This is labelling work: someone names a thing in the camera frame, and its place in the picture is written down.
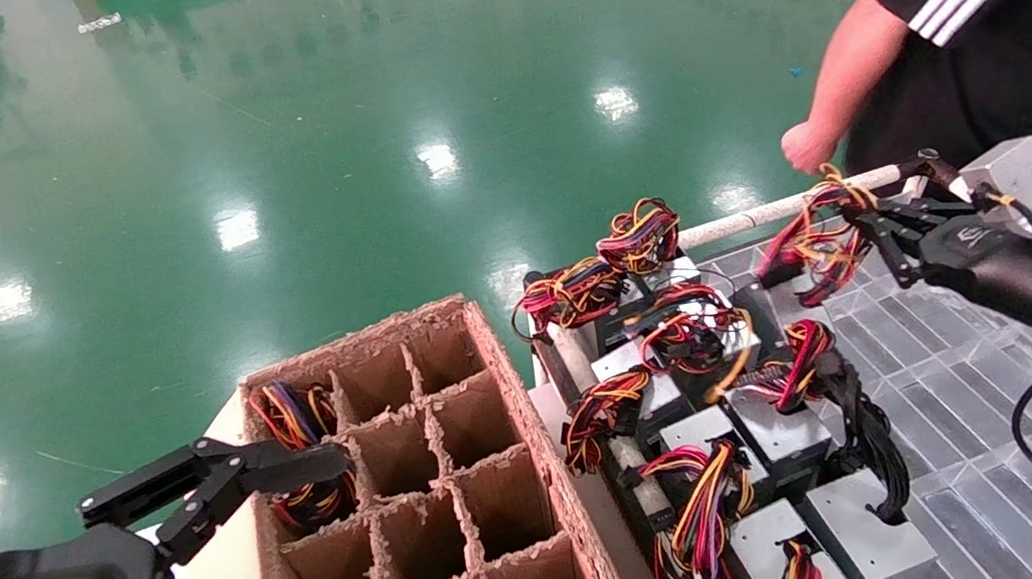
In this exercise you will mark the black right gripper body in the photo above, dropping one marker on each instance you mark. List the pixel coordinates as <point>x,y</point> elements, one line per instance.
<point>1019,274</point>

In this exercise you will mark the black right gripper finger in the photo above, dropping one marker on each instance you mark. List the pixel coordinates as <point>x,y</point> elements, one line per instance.
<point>914,213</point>
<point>901,261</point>

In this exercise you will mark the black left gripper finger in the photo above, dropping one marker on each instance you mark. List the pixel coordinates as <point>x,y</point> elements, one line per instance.
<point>229,471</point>

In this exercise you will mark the person's bare forearm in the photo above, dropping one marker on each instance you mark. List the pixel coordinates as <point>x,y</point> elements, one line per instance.
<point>853,65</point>

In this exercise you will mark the person's bare hand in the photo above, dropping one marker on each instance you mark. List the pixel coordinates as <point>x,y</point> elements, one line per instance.
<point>814,147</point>

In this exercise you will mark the black pipe corner joint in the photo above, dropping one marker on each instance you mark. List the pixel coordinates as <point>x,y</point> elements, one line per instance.
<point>927,163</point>

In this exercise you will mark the clear plastic compartment tray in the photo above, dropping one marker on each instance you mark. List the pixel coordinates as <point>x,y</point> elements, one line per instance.
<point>980,426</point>

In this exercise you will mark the grey power supply unit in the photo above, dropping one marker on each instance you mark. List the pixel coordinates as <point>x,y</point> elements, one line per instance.
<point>864,538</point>
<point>784,439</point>

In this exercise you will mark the brown cardboard divider carton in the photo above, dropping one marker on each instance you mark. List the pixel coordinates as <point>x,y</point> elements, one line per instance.
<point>513,411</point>

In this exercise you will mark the white floor scrap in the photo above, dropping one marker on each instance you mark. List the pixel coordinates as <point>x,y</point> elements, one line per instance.
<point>99,24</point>

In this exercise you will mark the long white pipe rail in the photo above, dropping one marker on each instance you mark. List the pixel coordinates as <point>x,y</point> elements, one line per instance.
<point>739,220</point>

